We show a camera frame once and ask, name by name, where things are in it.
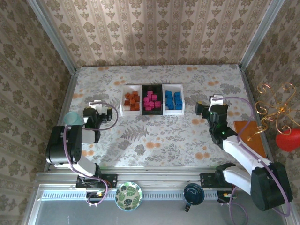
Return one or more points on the orange lego brick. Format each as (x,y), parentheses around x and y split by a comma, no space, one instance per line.
(128,95)
(132,108)
(137,106)
(132,100)
(132,105)
(126,103)
(137,98)
(134,93)

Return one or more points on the blue lego brick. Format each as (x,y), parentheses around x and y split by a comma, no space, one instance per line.
(169,99)
(168,94)
(178,100)
(179,106)
(177,94)
(170,106)

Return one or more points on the white plastic bin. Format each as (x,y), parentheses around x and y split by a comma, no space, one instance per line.
(131,113)
(174,112)

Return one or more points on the pink lego brick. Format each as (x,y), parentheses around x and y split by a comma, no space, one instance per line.
(146,102)
(158,104)
(147,98)
(148,108)
(154,96)
(150,93)
(152,104)

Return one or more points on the black plastic bin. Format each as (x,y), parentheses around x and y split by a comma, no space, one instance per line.
(152,113)

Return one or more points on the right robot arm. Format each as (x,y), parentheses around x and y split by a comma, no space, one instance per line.
(269,187)

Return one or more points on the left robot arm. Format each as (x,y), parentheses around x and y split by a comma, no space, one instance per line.
(56,145)

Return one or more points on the teal plastic cup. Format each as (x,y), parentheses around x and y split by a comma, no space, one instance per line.
(72,118)

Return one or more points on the orange flat board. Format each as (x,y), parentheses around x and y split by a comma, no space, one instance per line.
(254,145)

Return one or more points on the red heart decoration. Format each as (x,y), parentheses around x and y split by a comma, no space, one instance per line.
(288,141)

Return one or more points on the black electronics box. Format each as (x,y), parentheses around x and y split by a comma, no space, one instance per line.
(93,194)

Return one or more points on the leaf pattern plate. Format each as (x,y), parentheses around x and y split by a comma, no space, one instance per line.
(128,196)

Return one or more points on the dark blue mug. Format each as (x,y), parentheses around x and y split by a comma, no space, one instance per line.
(193,194)

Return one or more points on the grey metal lower shelf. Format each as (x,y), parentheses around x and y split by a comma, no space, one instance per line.
(164,215)

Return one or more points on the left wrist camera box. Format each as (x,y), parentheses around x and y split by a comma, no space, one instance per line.
(97,106)

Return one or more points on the aluminium side rail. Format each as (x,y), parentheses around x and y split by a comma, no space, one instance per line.
(249,93)
(69,93)

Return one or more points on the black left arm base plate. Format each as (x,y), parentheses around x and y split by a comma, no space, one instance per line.
(112,180)

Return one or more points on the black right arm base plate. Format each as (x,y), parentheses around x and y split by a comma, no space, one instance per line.
(206,180)

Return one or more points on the aluminium table edge rail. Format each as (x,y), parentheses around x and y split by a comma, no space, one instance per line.
(159,178)

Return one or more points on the aluminium frame post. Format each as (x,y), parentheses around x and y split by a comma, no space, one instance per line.
(259,35)
(54,37)

